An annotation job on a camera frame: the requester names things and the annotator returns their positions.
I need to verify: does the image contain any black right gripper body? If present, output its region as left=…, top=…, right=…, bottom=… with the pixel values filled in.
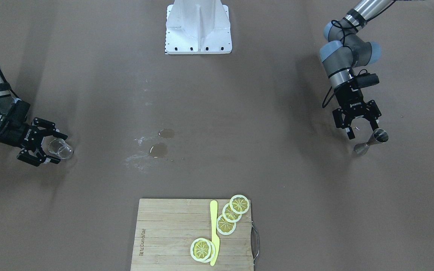
left=0, top=100, right=41, bottom=151

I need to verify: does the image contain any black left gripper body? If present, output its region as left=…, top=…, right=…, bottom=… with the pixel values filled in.
left=334, top=79, right=365, bottom=117

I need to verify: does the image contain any clear glass measuring cup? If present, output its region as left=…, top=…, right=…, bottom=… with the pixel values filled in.
left=48, top=138, right=74, bottom=159

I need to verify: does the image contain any steel double jigger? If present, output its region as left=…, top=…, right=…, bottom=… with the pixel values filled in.
left=353, top=128, right=389, bottom=155

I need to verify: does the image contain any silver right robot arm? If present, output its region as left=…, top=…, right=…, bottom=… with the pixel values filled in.
left=0, top=68, right=67, bottom=167

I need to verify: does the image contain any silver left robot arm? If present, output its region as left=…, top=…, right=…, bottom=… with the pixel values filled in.
left=319, top=0, right=392, bottom=140

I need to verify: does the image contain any bamboo cutting board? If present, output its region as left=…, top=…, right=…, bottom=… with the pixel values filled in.
left=130, top=198, right=259, bottom=271

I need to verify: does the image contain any yellow plastic knife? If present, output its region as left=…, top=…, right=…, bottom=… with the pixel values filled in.
left=209, top=199, right=220, bottom=266

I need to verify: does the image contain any lemon slice under pair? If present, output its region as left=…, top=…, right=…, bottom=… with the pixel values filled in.
left=202, top=241, right=216, bottom=263

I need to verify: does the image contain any lemon slice front pair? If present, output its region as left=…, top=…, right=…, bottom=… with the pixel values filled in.
left=190, top=238, right=211, bottom=262

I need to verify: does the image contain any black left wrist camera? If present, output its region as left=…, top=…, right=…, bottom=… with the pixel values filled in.
left=354, top=69, right=380, bottom=88

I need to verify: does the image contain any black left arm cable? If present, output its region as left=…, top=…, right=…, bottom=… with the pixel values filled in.
left=322, top=86, right=338, bottom=110

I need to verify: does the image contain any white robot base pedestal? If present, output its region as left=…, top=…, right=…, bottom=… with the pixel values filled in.
left=164, top=0, right=232, bottom=55

